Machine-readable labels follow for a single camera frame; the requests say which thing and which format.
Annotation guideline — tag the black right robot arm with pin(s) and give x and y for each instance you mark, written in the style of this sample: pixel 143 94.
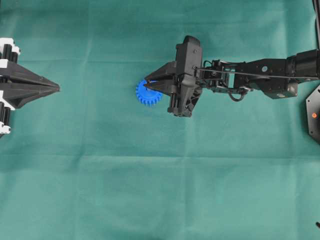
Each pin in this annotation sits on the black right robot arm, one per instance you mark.
pixel 276 78

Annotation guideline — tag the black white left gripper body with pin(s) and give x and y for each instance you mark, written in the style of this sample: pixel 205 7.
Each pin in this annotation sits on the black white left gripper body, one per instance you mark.
pixel 8 52

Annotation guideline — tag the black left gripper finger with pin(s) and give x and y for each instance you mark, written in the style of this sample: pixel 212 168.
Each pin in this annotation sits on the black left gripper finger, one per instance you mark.
pixel 17 95
pixel 14 71

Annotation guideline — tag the green cloth mat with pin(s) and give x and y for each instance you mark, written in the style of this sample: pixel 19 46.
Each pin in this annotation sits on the green cloth mat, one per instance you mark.
pixel 91 162

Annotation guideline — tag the blue plastic gear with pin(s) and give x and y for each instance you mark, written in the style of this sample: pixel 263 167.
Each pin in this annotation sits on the blue plastic gear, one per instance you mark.
pixel 146 96

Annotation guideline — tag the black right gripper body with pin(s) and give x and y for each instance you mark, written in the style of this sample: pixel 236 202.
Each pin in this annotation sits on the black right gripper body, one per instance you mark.
pixel 189 56

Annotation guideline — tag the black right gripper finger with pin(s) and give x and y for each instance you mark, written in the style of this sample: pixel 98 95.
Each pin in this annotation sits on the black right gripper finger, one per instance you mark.
pixel 167 87
pixel 164 72

